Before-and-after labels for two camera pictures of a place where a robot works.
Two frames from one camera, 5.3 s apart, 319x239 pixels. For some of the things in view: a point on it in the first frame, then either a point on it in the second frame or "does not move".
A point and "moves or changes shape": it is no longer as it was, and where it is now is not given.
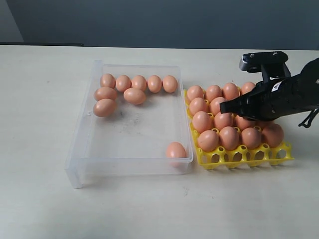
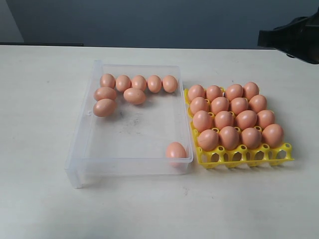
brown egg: (202, 121) does not move
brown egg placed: (273, 134) does not move
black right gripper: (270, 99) -> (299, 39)
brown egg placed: (231, 91) moves or changes shape
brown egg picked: (247, 87) does not move
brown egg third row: (251, 138) does not move
